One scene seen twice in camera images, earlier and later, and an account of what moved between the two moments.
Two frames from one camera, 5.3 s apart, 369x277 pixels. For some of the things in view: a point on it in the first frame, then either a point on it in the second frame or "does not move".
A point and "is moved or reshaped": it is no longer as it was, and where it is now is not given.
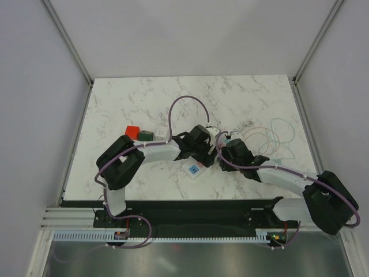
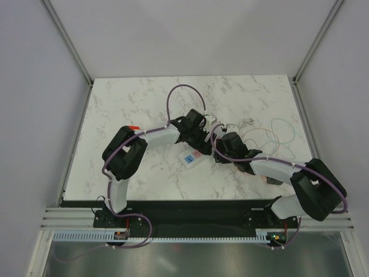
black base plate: x=186 y=215 does not move
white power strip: x=193 y=168 is moved or reshaped
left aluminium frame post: x=54 y=15 does not move
